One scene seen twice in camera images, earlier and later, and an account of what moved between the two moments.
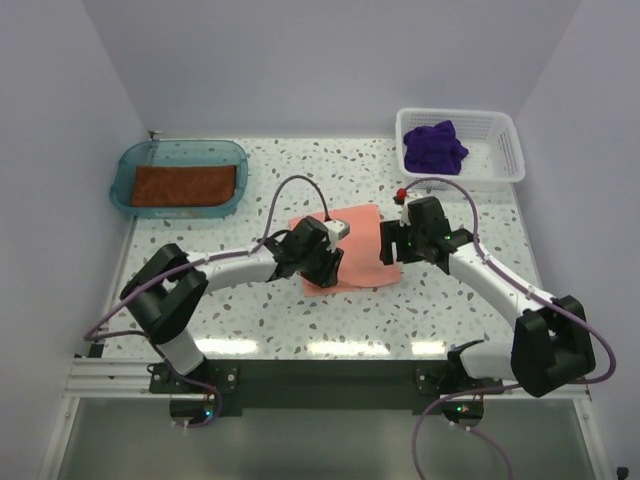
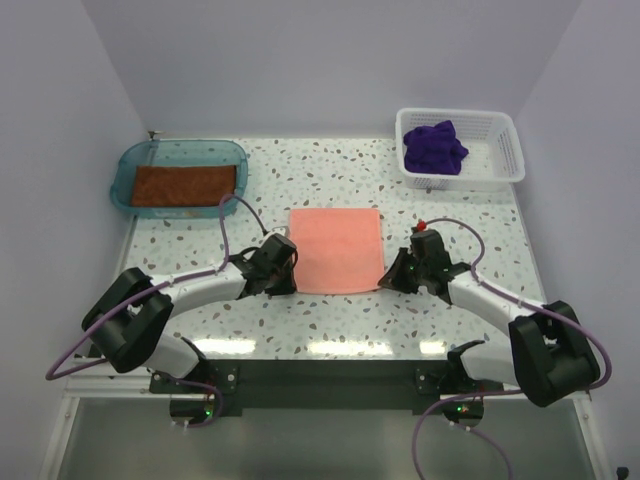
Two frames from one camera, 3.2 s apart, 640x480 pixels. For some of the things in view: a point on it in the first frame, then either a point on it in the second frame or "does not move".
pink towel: x=360 y=264 does not move
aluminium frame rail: x=129 y=379 does not move
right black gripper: x=391 y=232 → x=393 y=279
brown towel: x=183 y=185 does not move
